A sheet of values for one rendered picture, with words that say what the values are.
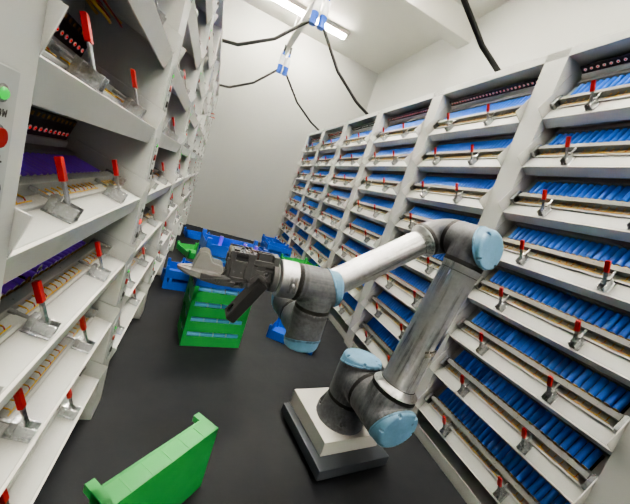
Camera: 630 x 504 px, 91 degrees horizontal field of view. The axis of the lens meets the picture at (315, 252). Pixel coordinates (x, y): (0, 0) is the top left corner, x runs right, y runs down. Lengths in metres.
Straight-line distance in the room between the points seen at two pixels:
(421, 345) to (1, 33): 0.99
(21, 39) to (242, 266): 0.47
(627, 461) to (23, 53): 1.35
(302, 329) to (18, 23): 0.65
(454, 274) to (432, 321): 0.15
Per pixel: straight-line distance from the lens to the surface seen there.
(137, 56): 1.02
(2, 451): 0.76
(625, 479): 1.24
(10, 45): 0.37
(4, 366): 0.60
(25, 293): 0.71
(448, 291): 0.99
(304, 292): 0.72
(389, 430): 1.08
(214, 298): 1.61
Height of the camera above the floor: 0.88
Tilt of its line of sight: 9 degrees down
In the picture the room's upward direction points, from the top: 18 degrees clockwise
